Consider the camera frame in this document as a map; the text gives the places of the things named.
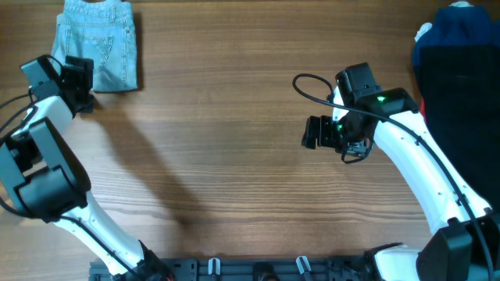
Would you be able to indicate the dark navy blue garment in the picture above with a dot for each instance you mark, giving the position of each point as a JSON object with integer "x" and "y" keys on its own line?
{"x": 453, "y": 26}

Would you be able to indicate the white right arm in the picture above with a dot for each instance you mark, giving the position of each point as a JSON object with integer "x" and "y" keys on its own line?
{"x": 464, "y": 242}

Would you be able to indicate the white garment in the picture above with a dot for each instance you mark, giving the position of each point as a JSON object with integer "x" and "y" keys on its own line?
{"x": 427, "y": 26}

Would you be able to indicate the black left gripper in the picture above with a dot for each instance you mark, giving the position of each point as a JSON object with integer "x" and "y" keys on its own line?
{"x": 82, "y": 72}

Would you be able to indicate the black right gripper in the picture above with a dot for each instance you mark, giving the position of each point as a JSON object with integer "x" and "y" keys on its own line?
{"x": 357, "y": 149}

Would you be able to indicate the black garment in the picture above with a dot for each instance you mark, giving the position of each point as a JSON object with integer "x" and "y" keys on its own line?
{"x": 460, "y": 90}

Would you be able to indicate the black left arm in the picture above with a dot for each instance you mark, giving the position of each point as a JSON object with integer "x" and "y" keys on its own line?
{"x": 44, "y": 179}

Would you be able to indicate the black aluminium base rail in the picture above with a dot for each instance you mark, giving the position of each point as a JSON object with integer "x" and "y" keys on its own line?
{"x": 336, "y": 268}

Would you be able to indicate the light blue denim shorts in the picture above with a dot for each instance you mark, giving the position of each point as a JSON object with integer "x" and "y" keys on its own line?
{"x": 105, "y": 33}

